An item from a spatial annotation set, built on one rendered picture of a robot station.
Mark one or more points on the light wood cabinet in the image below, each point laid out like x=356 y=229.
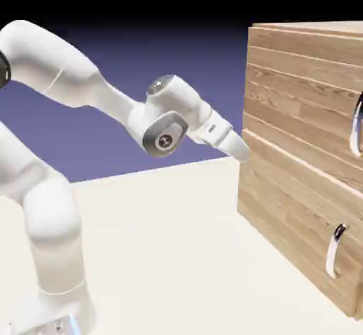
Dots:
x=297 y=156

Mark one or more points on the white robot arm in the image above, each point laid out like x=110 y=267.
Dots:
x=56 y=65

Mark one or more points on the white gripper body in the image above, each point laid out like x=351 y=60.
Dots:
x=236 y=144

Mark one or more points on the wide-plank wood cabinet door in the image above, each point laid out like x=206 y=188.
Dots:
x=300 y=102

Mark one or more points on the plain wood cabinet door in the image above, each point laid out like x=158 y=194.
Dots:
x=292 y=213

